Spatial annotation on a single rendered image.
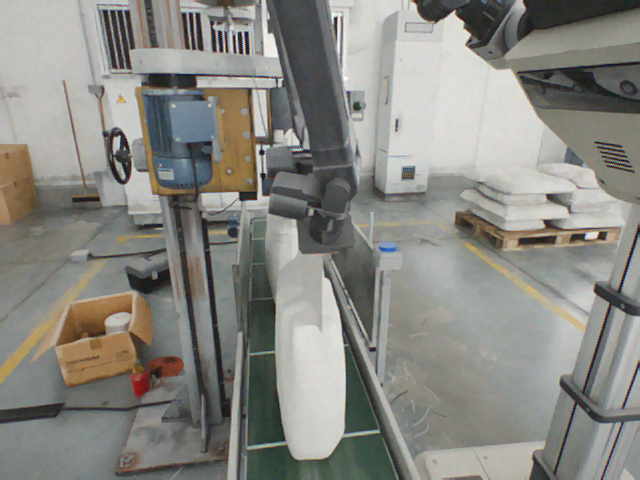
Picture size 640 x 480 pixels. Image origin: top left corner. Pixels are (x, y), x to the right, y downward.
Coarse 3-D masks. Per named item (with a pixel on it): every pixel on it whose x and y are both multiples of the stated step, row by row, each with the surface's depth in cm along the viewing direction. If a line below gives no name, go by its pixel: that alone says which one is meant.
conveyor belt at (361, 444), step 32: (256, 224) 294; (256, 256) 236; (256, 288) 198; (256, 320) 170; (256, 352) 149; (256, 384) 133; (352, 384) 133; (256, 416) 120; (352, 416) 120; (256, 448) 109; (352, 448) 109; (384, 448) 109
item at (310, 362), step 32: (320, 256) 77; (288, 288) 104; (320, 288) 79; (288, 320) 94; (320, 320) 82; (288, 352) 93; (320, 352) 91; (288, 384) 96; (320, 384) 93; (288, 416) 99; (320, 416) 96; (288, 448) 106; (320, 448) 101
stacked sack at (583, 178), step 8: (536, 168) 393; (544, 168) 385; (552, 168) 379; (560, 168) 376; (568, 168) 376; (576, 168) 375; (560, 176) 364; (568, 176) 356; (576, 176) 349; (584, 176) 347; (592, 176) 348; (576, 184) 347; (584, 184) 345; (592, 184) 346
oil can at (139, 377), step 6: (138, 360) 178; (138, 366) 176; (132, 372) 177; (138, 372) 175; (144, 372) 178; (132, 378) 175; (138, 378) 175; (144, 378) 177; (132, 384) 177; (138, 384) 176; (144, 384) 178; (138, 390) 177; (144, 390) 178; (138, 396) 178
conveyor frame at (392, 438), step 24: (336, 288) 189; (240, 336) 152; (240, 360) 139; (360, 360) 145; (240, 384) 129; (240, 408) 124; (384, 408) 118; (240, 432) 119; (384, 432) 119; (240, 456) 115; (408, 456) 102
